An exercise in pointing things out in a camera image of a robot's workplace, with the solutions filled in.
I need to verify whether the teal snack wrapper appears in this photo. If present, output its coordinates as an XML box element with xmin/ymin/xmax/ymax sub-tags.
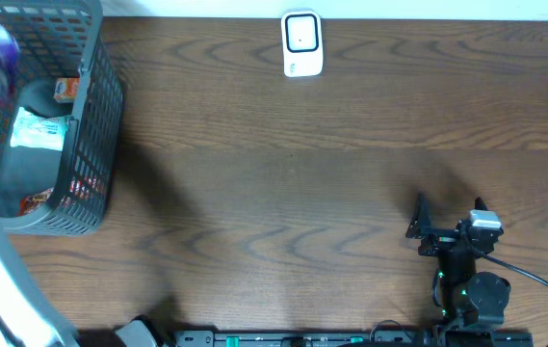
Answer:
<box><xmin>10</xmin><ymin>107</ymin><xmax>70</xmax><ymax>151</ymax></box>

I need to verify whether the orange juice carton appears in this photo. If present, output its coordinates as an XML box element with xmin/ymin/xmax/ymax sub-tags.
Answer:
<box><xmin>53</xmin><ymin>78</ymin><xmax>80</xmax><ymax>103</ymax></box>

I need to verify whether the orange chocolate bar wrapper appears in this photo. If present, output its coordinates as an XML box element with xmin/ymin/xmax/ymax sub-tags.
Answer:
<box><xmin>17</xmin><ymin>187</ymin><xmax>54</xmax><ymax>216</ymax></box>

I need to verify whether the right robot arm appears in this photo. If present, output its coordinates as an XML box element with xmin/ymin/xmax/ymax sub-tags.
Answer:
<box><xmin>405</xmin><ymin>195</ymin><xmax>510</xmax><ymax>346</ymax></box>

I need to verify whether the white barcode scanner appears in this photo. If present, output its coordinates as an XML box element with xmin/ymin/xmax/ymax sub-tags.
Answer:
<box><xmin>280</xmin><ymin>11</ymin><xmax>324</xmax><ymax>78</ymax></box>

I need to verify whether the grey plastic mesh basket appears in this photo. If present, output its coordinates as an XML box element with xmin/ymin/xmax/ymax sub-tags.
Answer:
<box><xmin>0</xmin><ymin>0</ymin><xmax>123</xmax><ymax>236</ymax></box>

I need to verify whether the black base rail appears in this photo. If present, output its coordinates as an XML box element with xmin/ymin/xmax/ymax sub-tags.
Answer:
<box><xmin>170</xmin><ymin>329</ymin><xmax>534</xmax><ymax>347</ymax></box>

